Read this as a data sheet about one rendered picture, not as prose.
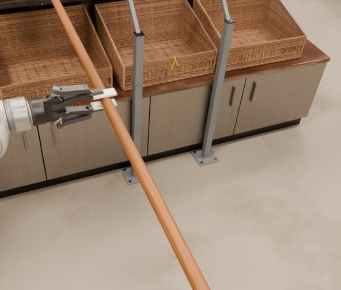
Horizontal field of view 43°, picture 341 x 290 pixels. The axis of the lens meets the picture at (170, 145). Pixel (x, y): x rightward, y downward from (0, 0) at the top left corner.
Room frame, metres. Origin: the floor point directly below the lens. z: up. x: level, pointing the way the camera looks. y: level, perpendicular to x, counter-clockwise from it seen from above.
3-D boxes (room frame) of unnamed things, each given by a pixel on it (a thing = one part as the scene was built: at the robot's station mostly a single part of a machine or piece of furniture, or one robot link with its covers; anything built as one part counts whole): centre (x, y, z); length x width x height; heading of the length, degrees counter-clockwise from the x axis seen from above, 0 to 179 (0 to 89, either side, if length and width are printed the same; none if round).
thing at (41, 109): (0.89, 0.34, 1.19); 0.09 x 0.07 x 0.08; 117
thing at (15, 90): (1.90, 0.68, 0.72); 0.56 x 0.49 x 0.28; 119
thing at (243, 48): (2.46, -0.39, 0.72); 0.56 x 0.49 x 0.28; 117
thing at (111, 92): (0.96, 0.20, 1.21); 0.07 x 0.03 x 0.01; 117
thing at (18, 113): (0.85, 0.40, 1.19); 0.09 x 0.06 x 0.09; 27
